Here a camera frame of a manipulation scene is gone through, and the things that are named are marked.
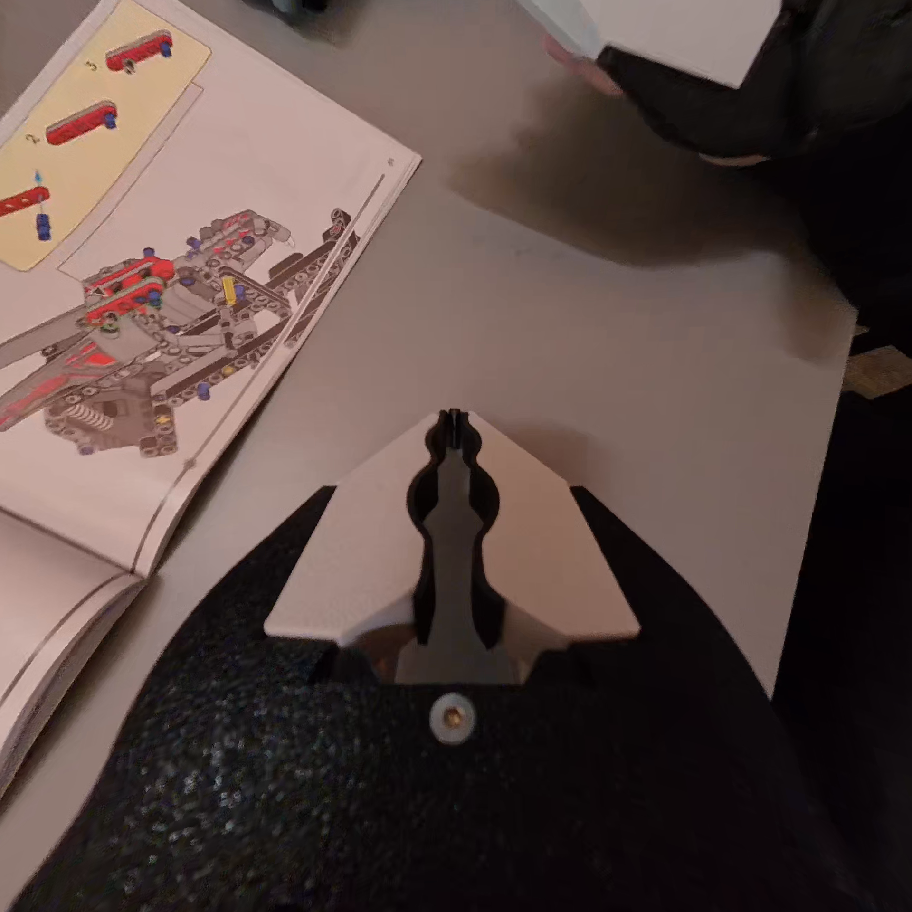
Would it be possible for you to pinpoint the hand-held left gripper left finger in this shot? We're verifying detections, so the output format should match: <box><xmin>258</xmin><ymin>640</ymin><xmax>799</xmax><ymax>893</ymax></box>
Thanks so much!
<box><xmin>264</xmin><ymin>408</ymin><xmax>457</xmax><ymax>684</ymax></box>

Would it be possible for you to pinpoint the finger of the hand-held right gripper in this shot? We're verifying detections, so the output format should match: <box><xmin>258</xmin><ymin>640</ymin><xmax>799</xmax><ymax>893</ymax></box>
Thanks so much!
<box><xmin>514</xmin><ymin>0</ymin><xmax>785</xmax><ymax>91</ymax></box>

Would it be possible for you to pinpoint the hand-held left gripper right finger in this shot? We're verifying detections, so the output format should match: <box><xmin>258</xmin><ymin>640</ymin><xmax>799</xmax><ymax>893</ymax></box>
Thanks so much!
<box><xmin>455</xmin><ymin>408</ymin><xmax>642</xmax><ymax>684</ymax></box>

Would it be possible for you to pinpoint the grey desk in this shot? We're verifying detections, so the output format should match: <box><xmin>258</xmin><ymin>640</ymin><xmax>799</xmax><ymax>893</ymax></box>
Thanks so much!
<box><xmin>0</xmin><ymin>0</ymin><xmax>859</xmax><ymax>912</ymax></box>

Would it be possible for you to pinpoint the person's right hand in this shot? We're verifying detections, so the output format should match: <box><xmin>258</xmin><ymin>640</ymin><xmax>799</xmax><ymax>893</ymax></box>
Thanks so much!
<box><xmin>543</xmin><ymin>32</ymin><xmax>627</xmax><ymax>95</ymax></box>

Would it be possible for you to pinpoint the person's dark clothing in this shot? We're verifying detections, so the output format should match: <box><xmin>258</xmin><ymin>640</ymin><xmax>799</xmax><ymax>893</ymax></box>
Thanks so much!
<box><xmin>766</xmin><ymin>135</ymin><xmax>912</xmax><ymax>912</ymax></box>

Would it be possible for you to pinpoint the dark object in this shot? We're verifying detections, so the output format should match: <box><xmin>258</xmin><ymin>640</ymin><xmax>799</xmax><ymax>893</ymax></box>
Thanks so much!
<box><xmin>238</xmin><ymin>0</ymin><xmax>330</xmax><ymax>26</ymax></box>

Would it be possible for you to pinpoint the building toy instruction booklet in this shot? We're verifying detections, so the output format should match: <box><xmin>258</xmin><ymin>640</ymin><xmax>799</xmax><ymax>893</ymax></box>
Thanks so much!
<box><xmin>0</xmin><ymin>0</ymin><xmax>423</xmax><ymax>799</ymax></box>

